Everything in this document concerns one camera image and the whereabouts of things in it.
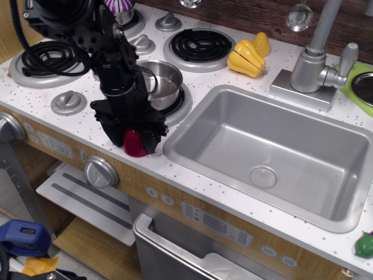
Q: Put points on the small steel pan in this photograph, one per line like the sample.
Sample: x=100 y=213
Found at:
x=156 y=71

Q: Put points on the yellow toy bell pepper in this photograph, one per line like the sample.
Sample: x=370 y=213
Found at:
x=246 y=60

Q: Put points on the hanging clear ladle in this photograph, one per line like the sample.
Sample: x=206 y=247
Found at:
x=299 y=17
x=190 y=4

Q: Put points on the hanging clear ladle right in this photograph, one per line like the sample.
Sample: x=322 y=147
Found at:
x=299 y=17

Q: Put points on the purple striped toy vegetable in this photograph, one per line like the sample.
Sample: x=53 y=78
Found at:
x=119 y=6

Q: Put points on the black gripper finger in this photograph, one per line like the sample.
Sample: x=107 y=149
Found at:
x=115 y=132
x=150 y=141

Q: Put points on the oven clock display panel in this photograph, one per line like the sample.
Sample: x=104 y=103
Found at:
x=55 y=144

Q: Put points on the silver oven knob left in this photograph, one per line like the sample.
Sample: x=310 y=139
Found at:
x=11 y=128

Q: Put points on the yellow toy corn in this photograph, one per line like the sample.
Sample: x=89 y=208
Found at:
x=261 y=44

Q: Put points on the silver oven knob right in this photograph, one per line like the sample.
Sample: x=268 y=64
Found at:
x=99 y=173

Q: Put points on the grey toy sink basin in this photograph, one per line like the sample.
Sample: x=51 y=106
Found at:
x=311 y=166

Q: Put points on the grey stovetop knob centre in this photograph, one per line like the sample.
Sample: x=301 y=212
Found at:
x=143 y=45

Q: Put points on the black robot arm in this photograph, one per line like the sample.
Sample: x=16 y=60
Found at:
x=90 y=28

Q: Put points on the grey stovetop knob front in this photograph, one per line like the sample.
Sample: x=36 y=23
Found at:
x=68 y=103

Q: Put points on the back right stove burner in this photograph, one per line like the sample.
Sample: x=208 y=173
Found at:
x=198 y=50

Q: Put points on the red toy sweet potato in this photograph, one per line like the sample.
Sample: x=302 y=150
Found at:
x=132 y=143

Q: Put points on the front right stove burner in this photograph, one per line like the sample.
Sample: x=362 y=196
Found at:
x=180 y=105

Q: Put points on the hanging clear ladle left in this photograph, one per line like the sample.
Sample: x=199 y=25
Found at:
x=190 y=4

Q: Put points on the green toy vegetable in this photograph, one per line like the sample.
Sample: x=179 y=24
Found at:
x=363 y=246

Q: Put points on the steel pot at back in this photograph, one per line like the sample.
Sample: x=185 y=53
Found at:
x=125 y=17

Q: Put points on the blue clamp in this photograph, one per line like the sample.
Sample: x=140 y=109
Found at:
x=24 y=238

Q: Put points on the silver toy faucet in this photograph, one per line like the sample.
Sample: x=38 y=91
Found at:
x=312 y=83

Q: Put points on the white oven shelf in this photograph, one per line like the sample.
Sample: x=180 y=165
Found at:
x=107 y=209

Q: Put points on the yellow cloth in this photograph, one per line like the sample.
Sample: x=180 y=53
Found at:
x=38 y=265

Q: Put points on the silver dishwasher door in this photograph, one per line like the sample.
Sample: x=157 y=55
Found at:
x=169 y=250

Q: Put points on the back left stove burner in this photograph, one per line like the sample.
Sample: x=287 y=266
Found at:
x=135 y=26

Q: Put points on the dark round plate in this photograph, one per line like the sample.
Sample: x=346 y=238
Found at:
x=362 y=87

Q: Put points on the lime green mat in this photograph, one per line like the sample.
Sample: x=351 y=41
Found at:
x=357 y=69

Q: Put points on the grey stovetop knob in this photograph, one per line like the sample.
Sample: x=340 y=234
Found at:
x=143 y=45
x=68 y=103
x=168 y=23

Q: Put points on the grey stovetop knob back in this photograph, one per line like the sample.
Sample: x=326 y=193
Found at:
x=168 y=23

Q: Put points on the silver oven knob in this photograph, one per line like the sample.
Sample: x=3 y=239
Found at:
x=99 y=173
x=11 y=128

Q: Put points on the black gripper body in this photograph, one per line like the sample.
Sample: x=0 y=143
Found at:
x=131 y=109

